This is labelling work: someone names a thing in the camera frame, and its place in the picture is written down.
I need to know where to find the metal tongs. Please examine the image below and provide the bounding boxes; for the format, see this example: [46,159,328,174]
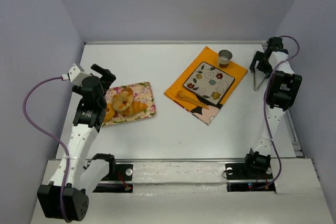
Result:
[252,53,267,91]

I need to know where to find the round bagel bread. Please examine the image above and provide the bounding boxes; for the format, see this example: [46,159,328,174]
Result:
[112,91,133,112]

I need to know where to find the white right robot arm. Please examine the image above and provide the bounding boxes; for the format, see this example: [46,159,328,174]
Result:
[244,35,302,174]

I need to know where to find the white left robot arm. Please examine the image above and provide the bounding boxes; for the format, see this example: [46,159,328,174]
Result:
[37,64,116,223]

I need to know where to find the brown small pastry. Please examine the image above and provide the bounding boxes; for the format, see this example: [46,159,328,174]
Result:
[122,87,133,94]

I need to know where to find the small yellow donut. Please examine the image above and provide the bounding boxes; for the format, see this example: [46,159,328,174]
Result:
[104,103,115,122]

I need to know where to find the small metal cup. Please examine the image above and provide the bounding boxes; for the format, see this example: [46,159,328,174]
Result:
[218,49,233,68]

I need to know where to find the floral rectangular tray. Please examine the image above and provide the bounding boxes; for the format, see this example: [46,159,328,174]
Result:
[102,82,156,127]

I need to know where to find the golden croissant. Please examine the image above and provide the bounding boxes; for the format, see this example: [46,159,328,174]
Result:
[121,101,148,116]

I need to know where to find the orange cloth napkin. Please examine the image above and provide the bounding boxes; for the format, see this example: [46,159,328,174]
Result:
[164,47,247,125]

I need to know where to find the square floral ceramic plate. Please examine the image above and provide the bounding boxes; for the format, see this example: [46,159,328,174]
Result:
[183,61,235,105]

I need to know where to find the wooden spoon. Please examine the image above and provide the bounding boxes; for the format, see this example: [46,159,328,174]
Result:
[177,90,199,103]

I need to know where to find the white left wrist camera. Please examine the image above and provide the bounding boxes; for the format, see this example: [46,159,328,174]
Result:
[61,63,87,86]

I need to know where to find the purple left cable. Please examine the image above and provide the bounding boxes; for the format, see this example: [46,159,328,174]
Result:
[23,77,73,222]

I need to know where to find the aluminium front rail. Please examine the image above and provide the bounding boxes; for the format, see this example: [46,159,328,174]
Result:
[115,158,244,163]

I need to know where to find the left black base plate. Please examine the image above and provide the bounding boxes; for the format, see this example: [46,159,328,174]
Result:
[93,164,133,193]

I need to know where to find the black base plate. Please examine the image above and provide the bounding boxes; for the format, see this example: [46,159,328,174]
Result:
[93,164,133,193]
[222,163,275,192]

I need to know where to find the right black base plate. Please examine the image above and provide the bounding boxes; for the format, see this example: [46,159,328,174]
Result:
[222,163,275,192]

